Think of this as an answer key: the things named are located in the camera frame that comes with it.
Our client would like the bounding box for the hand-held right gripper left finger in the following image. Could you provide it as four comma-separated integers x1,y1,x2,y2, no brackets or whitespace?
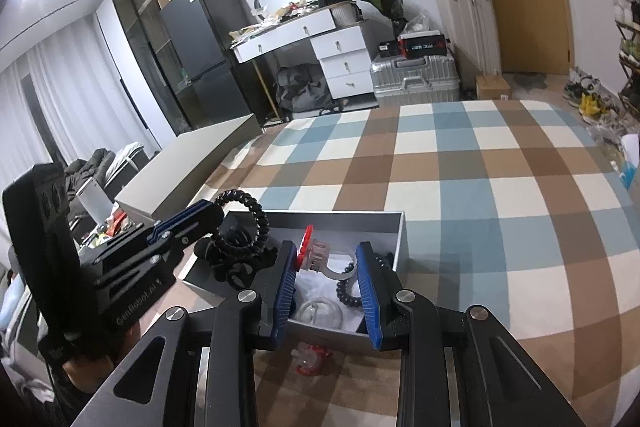
72,239,301,427

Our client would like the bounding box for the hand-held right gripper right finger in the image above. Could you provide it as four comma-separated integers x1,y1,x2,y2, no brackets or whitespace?
354,241,586,427

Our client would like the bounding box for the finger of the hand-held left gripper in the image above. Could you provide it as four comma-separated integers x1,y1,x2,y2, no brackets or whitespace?
147,201,225,240
150,217,225,264

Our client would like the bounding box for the black beaded bracelet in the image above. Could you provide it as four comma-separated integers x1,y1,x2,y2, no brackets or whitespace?
336,252,391,308

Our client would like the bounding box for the grey cardboard box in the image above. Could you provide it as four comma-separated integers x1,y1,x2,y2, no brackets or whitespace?
182,208,406,355

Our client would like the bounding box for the black spiral hair tie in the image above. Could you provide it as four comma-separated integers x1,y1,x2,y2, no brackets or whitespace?
207,188,280,293

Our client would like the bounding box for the person's left hand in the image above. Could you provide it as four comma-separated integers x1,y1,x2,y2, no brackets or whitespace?
62,322,138,390

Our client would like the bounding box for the white cylinder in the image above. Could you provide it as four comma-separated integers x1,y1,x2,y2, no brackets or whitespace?
75,179,113,223

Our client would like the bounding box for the dark padded jacket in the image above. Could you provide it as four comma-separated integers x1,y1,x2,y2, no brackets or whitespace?
62,148,116,202

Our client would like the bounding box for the white curtain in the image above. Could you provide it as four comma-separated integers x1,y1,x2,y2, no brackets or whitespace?
0,22,163,268

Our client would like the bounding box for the checked blanket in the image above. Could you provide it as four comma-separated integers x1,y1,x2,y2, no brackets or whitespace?
165,99,640,427

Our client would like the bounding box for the dark glass cabinet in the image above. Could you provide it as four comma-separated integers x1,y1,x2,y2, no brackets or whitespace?
111,0,193,142

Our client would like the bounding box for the dark bag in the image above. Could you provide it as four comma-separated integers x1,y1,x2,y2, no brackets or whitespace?
274,64,333,112

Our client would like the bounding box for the dark grey refrigerator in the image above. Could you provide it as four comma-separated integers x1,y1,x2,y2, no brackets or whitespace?
159,0,251,130

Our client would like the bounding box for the silver suitcase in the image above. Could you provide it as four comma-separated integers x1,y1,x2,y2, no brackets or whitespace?
370,54,460,108

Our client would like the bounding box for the white desk with drawers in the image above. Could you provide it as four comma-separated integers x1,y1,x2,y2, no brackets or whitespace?
230,9,373,100

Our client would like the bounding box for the small cardboard box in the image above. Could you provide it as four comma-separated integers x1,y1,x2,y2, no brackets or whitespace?
475,73,512,102

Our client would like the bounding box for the red and black case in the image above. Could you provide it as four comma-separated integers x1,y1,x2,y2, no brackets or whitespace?
397,32,447,58

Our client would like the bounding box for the white ribbed container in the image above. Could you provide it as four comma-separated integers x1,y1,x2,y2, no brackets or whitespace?
331,1,362,28

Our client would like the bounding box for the clear plastic bag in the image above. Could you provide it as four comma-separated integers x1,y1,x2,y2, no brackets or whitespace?
402,14,433,36

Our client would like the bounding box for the dark wrapped bouquet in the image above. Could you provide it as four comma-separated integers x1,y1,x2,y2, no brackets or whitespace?
361,0,406,35

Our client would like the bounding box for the white suitcase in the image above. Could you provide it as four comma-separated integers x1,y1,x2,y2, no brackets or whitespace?
434,0,502,78

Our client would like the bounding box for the pile of shoes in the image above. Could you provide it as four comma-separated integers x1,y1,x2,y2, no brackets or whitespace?
562,67,626,125

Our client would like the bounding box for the shoe rack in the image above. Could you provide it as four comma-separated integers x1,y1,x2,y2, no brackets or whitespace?
602,0,640,128

